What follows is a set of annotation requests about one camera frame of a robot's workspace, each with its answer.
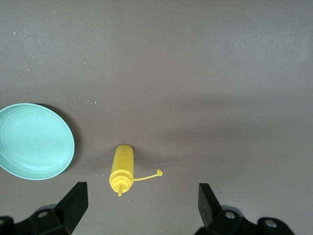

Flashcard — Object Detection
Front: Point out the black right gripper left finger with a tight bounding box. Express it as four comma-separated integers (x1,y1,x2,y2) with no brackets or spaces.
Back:
13,181,89,235

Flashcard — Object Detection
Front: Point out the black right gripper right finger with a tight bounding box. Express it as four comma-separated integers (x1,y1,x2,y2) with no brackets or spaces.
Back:
195,183,260,235

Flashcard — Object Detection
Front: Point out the yellow squeeze bottle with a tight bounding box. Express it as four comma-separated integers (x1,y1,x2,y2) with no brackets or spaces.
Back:
108,144,163,197

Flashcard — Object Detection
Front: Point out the mint green plate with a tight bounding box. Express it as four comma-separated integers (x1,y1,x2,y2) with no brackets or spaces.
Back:
0,103,76,181

